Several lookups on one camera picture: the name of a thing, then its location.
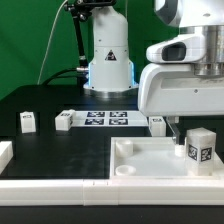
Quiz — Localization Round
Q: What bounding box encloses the white cable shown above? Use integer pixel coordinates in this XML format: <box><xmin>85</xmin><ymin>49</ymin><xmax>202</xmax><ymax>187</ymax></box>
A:
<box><xmin>37</xmin><ymin>0</ymin><xmax>69</xmax><ymax>86</ymax></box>

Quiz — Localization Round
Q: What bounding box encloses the white AprilTag base sheet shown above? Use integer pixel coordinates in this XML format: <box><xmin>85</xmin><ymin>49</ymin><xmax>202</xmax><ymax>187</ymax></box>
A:
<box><xmin>72</xmin><ymin>111</ymin><xmax>148</xmax><ymax>127</ymax></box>

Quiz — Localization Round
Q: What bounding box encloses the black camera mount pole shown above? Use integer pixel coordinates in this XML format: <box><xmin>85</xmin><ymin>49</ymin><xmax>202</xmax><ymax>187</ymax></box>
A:
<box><xmin>64</xmin><ymin>0</ymin><xmax>116</xmax><ymax>68</ymax></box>

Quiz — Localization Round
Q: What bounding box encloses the white square tabletop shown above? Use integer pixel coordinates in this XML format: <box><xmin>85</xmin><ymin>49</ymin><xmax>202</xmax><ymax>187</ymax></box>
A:
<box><xmin>110</xmin><ymin>137</ymin><xmax>224</xmax><ymax>179</ymax></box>

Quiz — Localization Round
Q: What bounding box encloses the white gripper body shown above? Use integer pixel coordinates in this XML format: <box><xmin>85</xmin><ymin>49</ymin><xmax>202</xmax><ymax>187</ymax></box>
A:
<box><xmin>138</xmin><ymin>63</ymin><xmax>224</xmax><ymax>117</ymax></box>

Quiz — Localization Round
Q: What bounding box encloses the white U-shaped obstacle fence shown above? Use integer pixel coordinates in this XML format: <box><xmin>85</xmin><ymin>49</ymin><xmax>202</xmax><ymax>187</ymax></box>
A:
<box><xmin>0</xmin><ymin>139</ymin><xmax>224</xmax><ymax>207</ymax></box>

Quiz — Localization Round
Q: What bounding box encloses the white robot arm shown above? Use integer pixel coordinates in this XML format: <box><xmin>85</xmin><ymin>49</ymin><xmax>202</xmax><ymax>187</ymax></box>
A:
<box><xmin>84</xmin><ymin>0</ymin><xmax>224</xmax><ymax>144</ymax></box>

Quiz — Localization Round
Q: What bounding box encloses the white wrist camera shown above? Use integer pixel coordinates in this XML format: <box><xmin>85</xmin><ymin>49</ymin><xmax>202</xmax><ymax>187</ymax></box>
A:
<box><xmin>146</xmin><ymin>34</ymin><xmax>205</xmax><ymax>64</ymax></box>

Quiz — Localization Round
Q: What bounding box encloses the black cable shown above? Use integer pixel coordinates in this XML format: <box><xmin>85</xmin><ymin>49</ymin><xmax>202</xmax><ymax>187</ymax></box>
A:
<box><xmin>42</xmin><ymin>67</ymin><xmax>90</xmax><ymax>87</ymax></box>

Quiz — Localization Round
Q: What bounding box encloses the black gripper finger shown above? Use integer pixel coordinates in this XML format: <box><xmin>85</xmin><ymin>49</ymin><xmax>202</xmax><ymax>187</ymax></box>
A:
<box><xmin>166</xmin><ymin>116</ymin><xmax>180</xmax><ymax>145</ymax></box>

